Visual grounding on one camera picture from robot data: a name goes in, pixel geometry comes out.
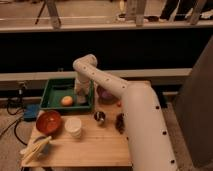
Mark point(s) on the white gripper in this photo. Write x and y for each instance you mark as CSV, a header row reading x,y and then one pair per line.
x,y
81,90

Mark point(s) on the green plastic tray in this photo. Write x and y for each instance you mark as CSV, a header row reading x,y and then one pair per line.
x,y
57,88

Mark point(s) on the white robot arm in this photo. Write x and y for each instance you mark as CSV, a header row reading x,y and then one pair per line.
x,y
148,139

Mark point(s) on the orange round fruit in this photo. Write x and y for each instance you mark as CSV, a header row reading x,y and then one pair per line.
x,y
67,101

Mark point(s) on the purple bowl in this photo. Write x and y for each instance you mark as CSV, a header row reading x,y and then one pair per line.
x,y
104,94

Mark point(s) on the small metal cup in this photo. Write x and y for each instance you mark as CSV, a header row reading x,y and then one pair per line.
x,y
100,117

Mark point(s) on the white paper cup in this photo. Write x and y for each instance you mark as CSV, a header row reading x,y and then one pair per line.
x,y
73,126

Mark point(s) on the red wooden bowl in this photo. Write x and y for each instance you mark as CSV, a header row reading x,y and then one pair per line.
x,y
49,122

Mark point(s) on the dark grape bunch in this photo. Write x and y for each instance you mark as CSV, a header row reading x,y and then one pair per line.
x,y
119,124

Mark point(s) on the blue power box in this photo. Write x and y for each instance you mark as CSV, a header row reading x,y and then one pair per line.
x,y
31,112

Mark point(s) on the grey chair back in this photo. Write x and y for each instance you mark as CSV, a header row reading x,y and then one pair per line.
x,y
194,108

